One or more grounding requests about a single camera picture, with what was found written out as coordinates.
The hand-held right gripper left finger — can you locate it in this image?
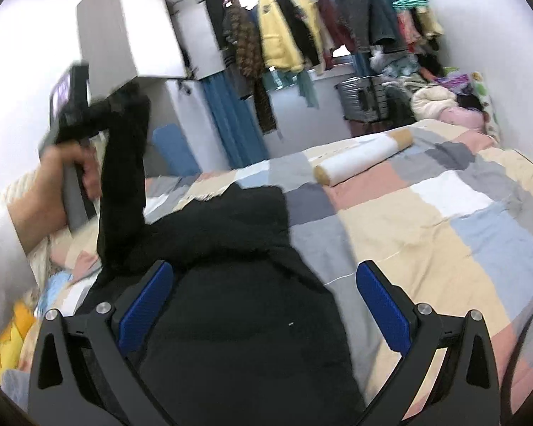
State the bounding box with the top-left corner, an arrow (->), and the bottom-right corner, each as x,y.
27,261 -> 175,426

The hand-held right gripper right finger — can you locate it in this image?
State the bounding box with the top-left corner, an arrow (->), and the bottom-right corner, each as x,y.
356,261 -> 502,426

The black garment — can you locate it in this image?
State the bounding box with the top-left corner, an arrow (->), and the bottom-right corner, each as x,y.
73,81 -> 368,426
205,0 -> 232,51

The person's left forearm white sleeve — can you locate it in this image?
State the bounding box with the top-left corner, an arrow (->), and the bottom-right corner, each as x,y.
0,164 -> 45,356

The pile of clothes and bedding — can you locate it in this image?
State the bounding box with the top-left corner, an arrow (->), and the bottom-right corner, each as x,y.
368,47 -> 502,143

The person's left hand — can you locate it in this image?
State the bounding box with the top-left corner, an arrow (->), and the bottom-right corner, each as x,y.
10,138 -> 103,255

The patchwork checked bed blanket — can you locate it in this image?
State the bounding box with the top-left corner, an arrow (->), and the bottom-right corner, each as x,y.
27,118 -> 533,426

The blue chair back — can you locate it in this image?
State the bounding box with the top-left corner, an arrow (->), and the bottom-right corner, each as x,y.
153,124 -> 202,179

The yellow cartoon print cloth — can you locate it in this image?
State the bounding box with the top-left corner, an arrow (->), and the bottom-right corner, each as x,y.
0,299 -> 36,387

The white and tan bolster pillow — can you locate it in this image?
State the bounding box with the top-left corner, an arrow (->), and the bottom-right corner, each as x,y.
313,129 -> 415,187

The blue curtain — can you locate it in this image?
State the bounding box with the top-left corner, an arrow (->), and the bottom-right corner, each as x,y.
202,71 -> 271,170

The black hanging garment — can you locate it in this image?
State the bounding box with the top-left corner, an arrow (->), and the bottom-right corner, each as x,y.
205,0 -> 232,51

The brown patterned hanging coat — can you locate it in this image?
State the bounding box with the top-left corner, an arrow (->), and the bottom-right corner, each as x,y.
222,0 -> 278,136

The grey ribbed suitcase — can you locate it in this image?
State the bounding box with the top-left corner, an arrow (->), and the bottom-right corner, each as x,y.
336,75 -> 394,122

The yellow hanging jacket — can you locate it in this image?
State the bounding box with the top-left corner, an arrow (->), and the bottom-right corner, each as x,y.
254,0 -> 325,74

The dark red hanging garment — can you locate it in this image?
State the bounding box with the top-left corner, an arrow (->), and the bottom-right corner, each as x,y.
315,0 -> 360,54

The dark grey hanging jacket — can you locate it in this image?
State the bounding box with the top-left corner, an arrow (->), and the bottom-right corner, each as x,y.
333,0 -> 409,53

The white wall cabinet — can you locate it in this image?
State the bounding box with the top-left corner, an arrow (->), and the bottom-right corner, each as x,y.
76,0 -> 188,84

